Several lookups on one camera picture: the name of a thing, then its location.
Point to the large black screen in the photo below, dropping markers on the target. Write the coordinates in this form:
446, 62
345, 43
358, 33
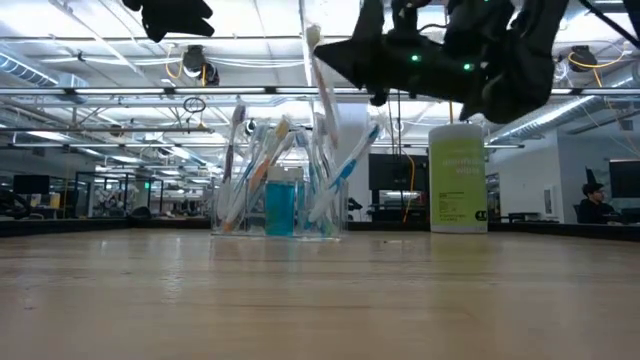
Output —
390, 172

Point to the orange toothbrush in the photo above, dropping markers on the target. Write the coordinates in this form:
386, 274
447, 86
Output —
258, 170

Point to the green disinfecting wipes canister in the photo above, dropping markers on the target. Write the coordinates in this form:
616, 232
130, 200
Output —
457, 190

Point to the purple toothbrush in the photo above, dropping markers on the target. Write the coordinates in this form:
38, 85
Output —
229, 160
325, 100

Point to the clear acrylic organizer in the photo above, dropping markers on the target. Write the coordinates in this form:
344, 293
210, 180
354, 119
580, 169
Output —
252, 227

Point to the person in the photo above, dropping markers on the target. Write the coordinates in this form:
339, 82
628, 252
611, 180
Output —
595, 210

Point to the black computer monitor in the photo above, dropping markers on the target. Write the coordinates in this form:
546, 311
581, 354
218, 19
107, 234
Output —
625, 179
31, 184

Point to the black aluminium table frame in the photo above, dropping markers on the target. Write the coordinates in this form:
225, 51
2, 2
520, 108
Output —
100, 226

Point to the yellow box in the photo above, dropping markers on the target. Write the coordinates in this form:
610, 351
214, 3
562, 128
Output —
54, 201

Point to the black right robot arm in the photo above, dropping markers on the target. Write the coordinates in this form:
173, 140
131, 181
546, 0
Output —
525, 60

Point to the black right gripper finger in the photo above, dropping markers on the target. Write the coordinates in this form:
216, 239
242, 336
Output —
374, 22
367, 62

